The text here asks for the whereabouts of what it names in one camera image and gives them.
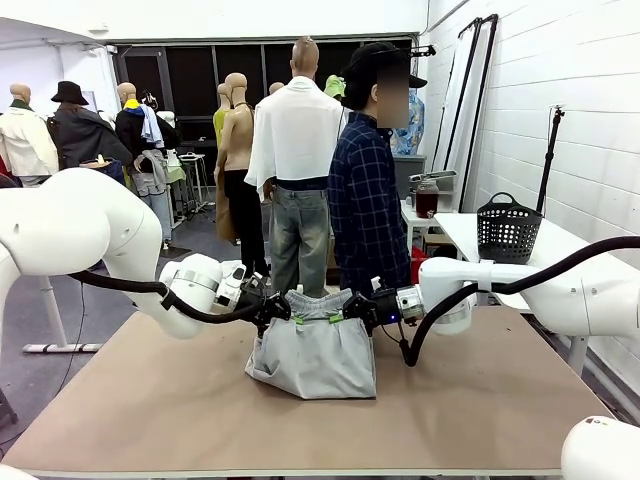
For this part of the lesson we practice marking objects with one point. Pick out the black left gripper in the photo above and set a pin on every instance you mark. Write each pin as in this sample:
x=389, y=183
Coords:
x=252, y=302

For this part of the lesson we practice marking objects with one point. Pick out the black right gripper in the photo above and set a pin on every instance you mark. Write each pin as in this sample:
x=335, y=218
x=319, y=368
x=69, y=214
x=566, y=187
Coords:
x=385, y=307

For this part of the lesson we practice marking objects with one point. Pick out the grey training pants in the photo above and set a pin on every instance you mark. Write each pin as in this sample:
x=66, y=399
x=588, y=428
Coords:
x=320, y=360

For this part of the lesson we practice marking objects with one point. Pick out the black plastic laundry basket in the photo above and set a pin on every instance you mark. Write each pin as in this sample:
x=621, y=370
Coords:
x=507, y=235

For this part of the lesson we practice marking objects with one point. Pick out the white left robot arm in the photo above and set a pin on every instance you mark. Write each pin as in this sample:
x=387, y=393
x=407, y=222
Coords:
x=75, y=220

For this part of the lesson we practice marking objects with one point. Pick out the red bag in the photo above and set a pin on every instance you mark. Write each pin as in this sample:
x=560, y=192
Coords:
x=419, y=262

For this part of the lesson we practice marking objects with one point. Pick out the white table under jar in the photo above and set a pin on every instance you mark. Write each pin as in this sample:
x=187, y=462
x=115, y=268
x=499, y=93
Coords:
x=407, y=215

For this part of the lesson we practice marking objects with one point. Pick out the person in plaid shirt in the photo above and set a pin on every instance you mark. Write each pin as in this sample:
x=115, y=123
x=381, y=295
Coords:
x=365, y=200

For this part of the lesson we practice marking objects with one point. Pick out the white side table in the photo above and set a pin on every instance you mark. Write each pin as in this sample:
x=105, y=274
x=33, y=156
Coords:
x=460, y=230

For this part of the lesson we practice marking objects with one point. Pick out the glass jar red liquid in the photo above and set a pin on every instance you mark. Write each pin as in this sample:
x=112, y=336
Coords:
x=426, y=200

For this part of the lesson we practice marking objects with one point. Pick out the grey flat device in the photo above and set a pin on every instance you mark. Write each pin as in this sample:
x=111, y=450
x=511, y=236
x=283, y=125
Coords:
x=435, y=175

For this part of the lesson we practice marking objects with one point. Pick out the bare tan mannequin black trousers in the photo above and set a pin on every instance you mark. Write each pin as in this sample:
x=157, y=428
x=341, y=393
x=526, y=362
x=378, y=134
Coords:
x=237, y=150

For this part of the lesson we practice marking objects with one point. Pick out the light green cloth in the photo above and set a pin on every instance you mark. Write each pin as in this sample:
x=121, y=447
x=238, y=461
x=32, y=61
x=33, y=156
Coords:
x=176, y=174

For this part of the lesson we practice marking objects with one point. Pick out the mannequin with grey hoodie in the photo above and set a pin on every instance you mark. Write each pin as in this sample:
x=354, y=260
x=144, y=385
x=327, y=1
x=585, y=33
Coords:
x=152, y=190

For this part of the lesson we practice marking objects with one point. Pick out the mannequin in white shirt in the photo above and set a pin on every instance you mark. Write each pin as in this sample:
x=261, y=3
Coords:
x=295, y=140

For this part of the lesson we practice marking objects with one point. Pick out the mannequin in floral shirt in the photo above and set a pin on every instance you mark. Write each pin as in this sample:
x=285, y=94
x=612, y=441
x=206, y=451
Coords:
x=415, y=125

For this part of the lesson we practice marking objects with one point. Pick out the mannequin in yellow top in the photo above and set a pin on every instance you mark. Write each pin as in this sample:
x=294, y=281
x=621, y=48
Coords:
x=220, y=120

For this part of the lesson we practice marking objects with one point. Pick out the white metal stand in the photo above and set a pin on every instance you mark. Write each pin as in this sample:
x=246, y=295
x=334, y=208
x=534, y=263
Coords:
x=52, y=315

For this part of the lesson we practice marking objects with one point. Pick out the mannequin legs in blue jeans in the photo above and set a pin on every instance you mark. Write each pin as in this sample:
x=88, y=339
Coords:
x=107, y=167

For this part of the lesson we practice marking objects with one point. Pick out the white mannequin torso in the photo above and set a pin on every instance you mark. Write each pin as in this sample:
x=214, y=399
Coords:
x=167, y=120

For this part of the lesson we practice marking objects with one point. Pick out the tan mannequin head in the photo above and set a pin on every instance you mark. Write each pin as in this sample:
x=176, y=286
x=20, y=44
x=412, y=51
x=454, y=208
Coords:
x=276, y=89

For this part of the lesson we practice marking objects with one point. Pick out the lime green garment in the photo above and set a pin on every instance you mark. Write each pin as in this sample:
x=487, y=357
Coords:
x=334, y=86

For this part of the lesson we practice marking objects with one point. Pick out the mannequin in black jacket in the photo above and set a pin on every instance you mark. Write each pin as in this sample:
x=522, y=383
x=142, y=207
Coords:
x=130, y=130

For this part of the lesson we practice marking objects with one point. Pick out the black tripod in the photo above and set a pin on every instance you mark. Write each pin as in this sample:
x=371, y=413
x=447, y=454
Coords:
x=550, y=150

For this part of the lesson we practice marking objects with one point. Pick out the black cap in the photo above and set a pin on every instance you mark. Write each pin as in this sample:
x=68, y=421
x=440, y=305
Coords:
x=370, y=60

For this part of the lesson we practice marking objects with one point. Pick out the black framed white panel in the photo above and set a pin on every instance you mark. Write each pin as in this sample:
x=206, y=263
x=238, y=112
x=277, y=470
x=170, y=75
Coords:
x=492, y=60
x=462, y=75

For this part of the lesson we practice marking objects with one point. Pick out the mannequin with black hat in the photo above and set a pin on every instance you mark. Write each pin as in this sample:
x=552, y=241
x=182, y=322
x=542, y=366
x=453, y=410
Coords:
x=85, y=135

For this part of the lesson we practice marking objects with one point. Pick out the mannequin in cream jacket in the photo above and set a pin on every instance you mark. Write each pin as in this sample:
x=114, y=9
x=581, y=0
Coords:
x=25, y=140

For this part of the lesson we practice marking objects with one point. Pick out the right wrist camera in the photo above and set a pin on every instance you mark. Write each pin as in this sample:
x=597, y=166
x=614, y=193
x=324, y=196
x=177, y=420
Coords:
x=376, y=284

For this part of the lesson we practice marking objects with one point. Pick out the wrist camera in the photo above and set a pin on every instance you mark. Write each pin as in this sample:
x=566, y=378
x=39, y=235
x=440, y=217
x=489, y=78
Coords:
x=376, y=284
x=257, y=281

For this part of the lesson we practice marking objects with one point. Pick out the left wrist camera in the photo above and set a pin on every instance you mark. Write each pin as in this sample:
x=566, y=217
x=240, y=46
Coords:
x=257, y=281

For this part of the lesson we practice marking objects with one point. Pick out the head-mounted camera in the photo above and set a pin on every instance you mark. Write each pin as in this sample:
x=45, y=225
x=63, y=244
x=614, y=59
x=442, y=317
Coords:
x=424, y=50

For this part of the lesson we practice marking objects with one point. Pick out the dark metal frame leg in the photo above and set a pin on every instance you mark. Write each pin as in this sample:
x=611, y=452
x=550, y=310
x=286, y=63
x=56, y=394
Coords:
x=7, y=407

